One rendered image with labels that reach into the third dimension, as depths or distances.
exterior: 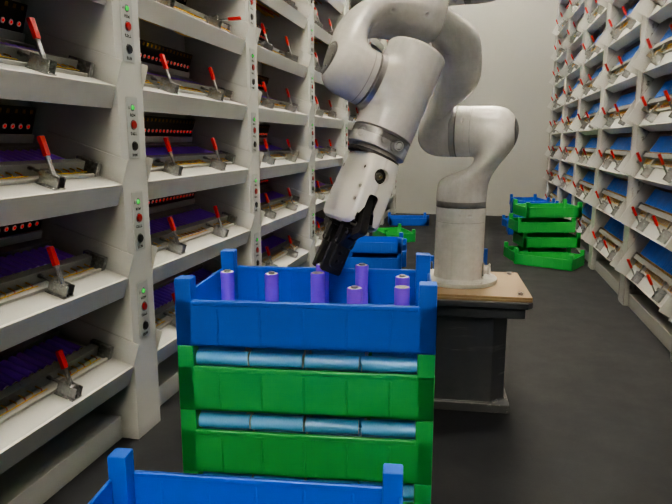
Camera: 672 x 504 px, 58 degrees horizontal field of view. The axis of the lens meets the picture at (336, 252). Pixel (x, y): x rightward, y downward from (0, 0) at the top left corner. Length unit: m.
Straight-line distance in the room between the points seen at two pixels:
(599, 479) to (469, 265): 0.53
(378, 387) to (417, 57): 0.43
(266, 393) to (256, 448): 0.07
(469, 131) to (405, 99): 0.63
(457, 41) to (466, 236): 0.45
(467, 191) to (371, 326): 0.82
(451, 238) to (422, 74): 0.69
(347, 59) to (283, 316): 0.34
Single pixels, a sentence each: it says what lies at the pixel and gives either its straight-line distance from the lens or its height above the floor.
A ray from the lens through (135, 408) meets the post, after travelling 1.41.
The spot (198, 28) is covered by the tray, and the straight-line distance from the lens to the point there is 1.66.
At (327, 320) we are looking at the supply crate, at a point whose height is 0.44.
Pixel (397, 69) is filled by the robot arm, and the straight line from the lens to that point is 0.85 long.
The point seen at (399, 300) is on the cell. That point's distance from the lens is 0.71.
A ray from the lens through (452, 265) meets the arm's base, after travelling 1.49.
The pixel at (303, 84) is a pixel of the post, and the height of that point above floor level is 0.86.
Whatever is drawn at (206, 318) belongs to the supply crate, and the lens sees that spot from 0.72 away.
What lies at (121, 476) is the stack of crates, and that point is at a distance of 0.70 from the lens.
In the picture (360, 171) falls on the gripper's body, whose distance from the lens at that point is 0.82.
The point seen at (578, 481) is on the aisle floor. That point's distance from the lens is 1.32.
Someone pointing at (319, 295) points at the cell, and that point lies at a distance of 0.78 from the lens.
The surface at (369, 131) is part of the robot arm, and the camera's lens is 0.83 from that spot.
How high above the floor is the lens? 0.64
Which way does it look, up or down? 10 degrees down
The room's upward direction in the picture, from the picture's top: straight up
